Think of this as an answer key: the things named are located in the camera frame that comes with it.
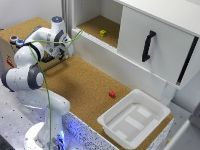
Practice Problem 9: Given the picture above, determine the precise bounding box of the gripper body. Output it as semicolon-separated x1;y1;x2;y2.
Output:
47;39;75;62

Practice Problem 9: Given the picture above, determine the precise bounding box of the wooden drawer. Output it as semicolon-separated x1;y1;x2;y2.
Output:
39;53;72;72

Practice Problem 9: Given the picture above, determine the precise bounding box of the wooden drawer box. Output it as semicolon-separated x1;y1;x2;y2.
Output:
0;17;53;72

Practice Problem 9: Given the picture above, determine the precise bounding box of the yellow block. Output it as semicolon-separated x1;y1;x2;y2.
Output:
99;29;108;38

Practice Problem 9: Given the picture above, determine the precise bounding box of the blue button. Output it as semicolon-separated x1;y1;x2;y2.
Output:
15;39;25;48

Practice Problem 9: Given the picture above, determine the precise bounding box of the white cabinet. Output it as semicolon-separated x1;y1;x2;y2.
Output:
61;0;200;108

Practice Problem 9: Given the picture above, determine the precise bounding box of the red button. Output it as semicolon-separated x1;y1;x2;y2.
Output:
9;34;19;45

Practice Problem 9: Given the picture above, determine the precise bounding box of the pink block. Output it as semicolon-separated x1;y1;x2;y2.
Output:
108;90;117;99

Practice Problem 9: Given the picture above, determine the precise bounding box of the white sliding door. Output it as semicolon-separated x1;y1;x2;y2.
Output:
116;5;200;90

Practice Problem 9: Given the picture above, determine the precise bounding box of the white plastic box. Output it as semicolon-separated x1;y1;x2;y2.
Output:
96;88;172;150

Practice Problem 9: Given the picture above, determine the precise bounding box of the black drawer handle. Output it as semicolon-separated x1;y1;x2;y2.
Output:
41;54;56;64

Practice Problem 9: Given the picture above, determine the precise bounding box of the green cable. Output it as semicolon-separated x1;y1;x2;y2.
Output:
27;29;84;150

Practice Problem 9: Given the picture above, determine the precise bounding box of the black door handle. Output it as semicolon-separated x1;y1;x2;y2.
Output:
141;30;157;63

